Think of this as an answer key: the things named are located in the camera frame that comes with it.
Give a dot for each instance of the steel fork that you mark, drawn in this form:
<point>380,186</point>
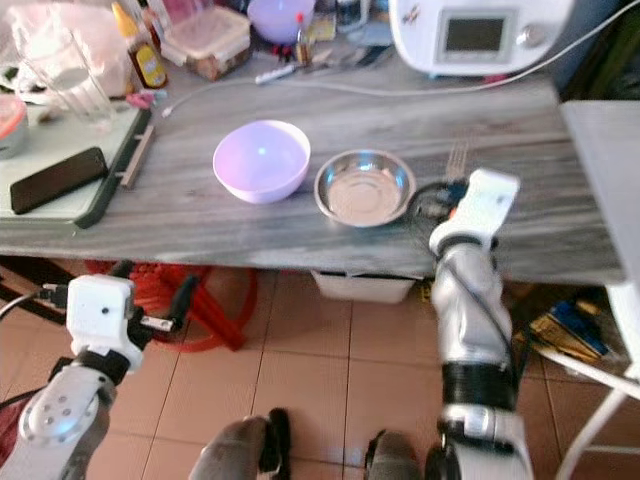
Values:
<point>456,160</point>

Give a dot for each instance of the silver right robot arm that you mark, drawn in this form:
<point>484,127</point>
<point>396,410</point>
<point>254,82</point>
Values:
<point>475,330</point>

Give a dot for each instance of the stainless steel bowl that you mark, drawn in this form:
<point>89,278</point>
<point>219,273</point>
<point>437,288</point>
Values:
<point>364,187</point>

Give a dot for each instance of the black smartphone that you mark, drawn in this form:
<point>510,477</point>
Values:
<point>58,180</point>

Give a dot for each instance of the white plastic bin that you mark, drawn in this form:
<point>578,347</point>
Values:
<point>360,287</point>

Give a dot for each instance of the pale green-rimmed tray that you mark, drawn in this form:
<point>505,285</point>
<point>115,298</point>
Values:
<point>80,140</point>

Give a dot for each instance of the grey robot left leg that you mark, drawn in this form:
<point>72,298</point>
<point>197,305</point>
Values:
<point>235,450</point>

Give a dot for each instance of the grey robot leg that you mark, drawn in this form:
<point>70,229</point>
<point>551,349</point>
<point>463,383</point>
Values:
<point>395,460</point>
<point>235,450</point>

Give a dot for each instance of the lilac plastic bowl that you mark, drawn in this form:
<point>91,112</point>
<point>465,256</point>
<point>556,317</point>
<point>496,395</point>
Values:
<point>261,160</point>
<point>280,20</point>

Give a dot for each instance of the white side table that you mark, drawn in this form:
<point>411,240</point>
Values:
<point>605,180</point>

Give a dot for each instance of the small pink clip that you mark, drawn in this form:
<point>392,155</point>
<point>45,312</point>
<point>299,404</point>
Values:
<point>146,99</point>

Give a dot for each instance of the white kitchen appliance with screen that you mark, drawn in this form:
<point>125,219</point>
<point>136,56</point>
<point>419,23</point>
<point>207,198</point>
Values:
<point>480,35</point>

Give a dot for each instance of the red floor cloth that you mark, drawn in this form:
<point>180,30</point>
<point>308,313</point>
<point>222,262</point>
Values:
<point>10,425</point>

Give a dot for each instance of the pink lidded container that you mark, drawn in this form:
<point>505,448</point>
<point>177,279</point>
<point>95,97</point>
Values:
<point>11,125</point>

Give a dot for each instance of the blue and yellow box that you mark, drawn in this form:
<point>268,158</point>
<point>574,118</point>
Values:
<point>572,328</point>

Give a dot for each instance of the clear drinking glass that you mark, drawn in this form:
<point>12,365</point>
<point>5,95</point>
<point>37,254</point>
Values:
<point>75,85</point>

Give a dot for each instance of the white marker pen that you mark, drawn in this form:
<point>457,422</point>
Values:
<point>275,74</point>

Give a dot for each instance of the small red-capped bottle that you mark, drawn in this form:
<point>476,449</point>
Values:
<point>303,45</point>

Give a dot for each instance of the brown sauce bottle yellow cap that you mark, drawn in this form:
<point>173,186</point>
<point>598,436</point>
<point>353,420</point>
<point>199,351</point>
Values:
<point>146,58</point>

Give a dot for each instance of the white metal pipe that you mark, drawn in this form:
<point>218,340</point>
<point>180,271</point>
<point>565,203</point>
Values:
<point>595,372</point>

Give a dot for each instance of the clear plastic bag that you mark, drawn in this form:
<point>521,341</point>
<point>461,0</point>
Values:
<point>100,35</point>

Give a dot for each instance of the clear plastic food box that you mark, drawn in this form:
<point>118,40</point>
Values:
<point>205,42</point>

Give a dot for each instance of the grey robot right leg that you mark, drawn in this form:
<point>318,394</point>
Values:
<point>395,460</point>

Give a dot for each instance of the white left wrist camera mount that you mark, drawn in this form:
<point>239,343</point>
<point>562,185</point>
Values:
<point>102,315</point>

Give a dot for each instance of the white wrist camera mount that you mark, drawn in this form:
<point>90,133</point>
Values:
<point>488,205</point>
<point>102,315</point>

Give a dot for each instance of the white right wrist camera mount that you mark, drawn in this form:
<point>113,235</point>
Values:
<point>488,205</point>

